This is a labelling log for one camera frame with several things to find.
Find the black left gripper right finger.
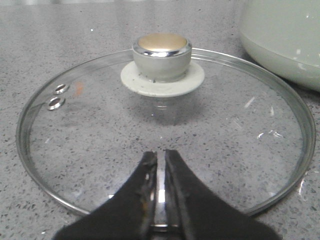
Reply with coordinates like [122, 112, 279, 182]
[165, 150, 280, 240]

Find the glass pot lid with knob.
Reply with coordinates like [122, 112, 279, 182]
[16, 48, 316, 232]

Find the pale green electric cooking pot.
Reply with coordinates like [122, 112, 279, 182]
[239, 0, 320, 91]

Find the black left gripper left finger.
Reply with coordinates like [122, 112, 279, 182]
[54, 151, 157, 240]

